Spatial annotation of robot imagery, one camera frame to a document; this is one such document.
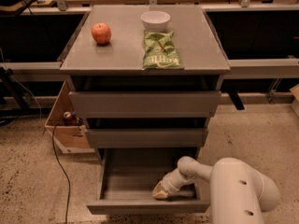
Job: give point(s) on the grey bottom drawer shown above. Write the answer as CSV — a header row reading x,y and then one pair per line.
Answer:
x,y
129,175

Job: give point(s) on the grey drawer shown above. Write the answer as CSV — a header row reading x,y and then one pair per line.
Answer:
x,y
150,104
141,138
129,175

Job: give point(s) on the grey top drawer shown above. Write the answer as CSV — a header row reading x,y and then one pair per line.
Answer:
x,y
150,104

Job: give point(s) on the grey drawer cabinet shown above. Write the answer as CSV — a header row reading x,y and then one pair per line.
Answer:
x,y
145,83

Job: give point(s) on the grey middle drawer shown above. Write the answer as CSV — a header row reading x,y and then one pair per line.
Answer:
x,y
141,138

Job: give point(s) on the white bowl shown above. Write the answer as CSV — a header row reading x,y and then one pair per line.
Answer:
x,y
155,21

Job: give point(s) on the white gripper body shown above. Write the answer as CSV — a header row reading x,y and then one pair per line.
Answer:
x,y
169,183

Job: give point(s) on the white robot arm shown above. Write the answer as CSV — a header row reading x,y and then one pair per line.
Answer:
x,y
239,194

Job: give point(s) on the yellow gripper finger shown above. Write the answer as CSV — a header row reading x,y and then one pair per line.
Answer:
x,y
159,192

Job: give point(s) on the red soda can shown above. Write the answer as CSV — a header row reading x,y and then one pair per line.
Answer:
x,y
68,118

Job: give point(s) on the wooden triangular box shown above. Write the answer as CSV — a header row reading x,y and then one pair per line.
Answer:
x,y
69,139

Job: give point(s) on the red apple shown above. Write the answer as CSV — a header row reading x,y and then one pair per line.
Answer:
x,y
101,33

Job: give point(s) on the green kettle chips bag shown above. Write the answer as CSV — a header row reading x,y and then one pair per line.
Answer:
x,y
160,51

